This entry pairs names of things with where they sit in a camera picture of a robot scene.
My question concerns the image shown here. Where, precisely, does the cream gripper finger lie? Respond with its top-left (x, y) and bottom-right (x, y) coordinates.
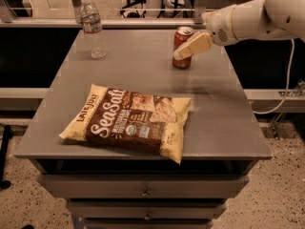
top-left (186, 31), bottom-right (214, 56)

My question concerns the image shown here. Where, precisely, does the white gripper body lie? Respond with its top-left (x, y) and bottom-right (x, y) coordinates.
top-left (201, 5), bottom-right (238, 46)

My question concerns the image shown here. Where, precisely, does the red coke can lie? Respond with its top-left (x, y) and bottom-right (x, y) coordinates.
top-left (173, 27), bottom-right (194, 70)

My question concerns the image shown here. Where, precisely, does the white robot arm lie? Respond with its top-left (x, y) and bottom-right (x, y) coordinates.
top-left (173, 0), bottom-right (305, 60)

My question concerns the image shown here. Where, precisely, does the black office chair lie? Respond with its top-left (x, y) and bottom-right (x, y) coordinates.
top-left (120, 0), bottom-right (185, 18)

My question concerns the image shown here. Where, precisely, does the yellow brown chips bag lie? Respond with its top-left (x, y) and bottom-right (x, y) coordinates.
top-left (60, 85), bottom-right (192, 163)

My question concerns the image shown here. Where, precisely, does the clear plastic water bottle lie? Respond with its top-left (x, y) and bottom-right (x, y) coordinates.
top-left (79, 0), bottom-right (107, 59)

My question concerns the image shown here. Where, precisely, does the grey drawer cabinet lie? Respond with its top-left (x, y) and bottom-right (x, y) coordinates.
top-left (15, 30), bottom-right (271, 229)

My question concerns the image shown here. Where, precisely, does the top grey drawer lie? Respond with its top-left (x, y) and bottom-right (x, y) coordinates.
top-left (38, 175), bottom-right (249, 198)

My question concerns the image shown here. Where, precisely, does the grey drawer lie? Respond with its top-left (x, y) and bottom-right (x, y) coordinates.
top-left (68, 200), bottom-right (226, 219)
top-left (85, 219), bottom-right (212, 229)
top-left (38, 175), bottom-right (249, 198)

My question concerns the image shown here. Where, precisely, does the middle grey drawer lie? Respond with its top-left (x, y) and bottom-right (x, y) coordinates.
top-left (68, 200), bottom-right (226, 219)

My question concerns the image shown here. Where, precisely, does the bottom grey drawer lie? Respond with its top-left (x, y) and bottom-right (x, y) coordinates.
top-left (85, 219), bottom-right (212, 229)

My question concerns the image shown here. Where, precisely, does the black stand on floor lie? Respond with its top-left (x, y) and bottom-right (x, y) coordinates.
top-left (0, 125), bottom-right (13, 190)

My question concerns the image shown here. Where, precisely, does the white cable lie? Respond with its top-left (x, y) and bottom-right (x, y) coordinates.
top-left (253, 38), bottom-right (295, 115)

